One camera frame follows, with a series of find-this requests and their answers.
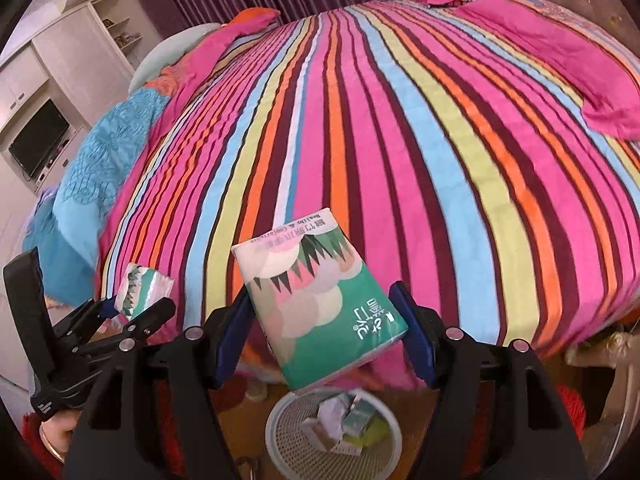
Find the red rug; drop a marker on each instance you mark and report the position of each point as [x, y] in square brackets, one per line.
[570, 395]

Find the pale green pillow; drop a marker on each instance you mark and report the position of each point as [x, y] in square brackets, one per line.
[170, 55]

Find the small green tissue pack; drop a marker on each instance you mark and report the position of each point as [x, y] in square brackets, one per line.
[142, 287]

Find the person's left hand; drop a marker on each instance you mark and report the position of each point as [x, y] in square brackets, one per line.
[57, 427]

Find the blue pink quilt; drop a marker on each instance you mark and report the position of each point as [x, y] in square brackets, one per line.
[100, 170]

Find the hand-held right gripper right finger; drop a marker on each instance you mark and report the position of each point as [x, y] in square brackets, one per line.
[420, 340]

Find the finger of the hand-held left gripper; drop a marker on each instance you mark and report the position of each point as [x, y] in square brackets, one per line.
[145, 322]
[90, 317]

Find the white wall cabinet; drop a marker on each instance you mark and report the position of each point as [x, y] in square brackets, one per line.
[75, 60]

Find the cream carved bed frame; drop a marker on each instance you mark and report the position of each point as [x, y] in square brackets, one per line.
[610, 360]

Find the large green tissue pack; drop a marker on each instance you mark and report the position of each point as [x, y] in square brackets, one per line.
[320, 300]

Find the striped bed sheet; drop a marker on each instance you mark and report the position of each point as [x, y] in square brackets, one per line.
[400, 160]

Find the white mesh wastebasket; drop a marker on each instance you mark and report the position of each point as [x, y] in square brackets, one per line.
[285, 440]

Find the teal box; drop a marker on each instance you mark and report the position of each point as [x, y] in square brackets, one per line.
[362, 417]

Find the black television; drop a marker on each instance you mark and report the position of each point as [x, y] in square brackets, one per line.
[37, 140]

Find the large pink pillow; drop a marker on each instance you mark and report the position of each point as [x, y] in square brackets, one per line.
[560, 60]

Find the small white box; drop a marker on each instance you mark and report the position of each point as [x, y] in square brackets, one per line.
[317, 435]

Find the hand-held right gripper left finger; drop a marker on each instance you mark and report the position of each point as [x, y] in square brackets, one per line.
[235, 332]

